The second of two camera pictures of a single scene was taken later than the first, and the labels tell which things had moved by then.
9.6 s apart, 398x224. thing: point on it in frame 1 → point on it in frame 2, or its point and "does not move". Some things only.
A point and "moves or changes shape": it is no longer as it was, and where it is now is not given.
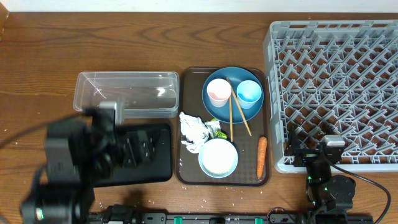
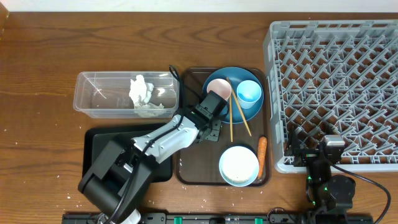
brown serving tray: (244, 135) does not move
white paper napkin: (195, 130) moves or changes shape
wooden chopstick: (231, 119) does not move
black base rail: (126, 214) does not move
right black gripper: (306, 155) does not move
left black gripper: (144, 156) → (216, 140)
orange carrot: (261, 156) does not move
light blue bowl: (218, 158) → (239, 166)
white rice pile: (218, 156) → (239, 163)
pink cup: (219, 91) does not move
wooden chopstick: (238, 104) does not move
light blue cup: (249, 92) does not move
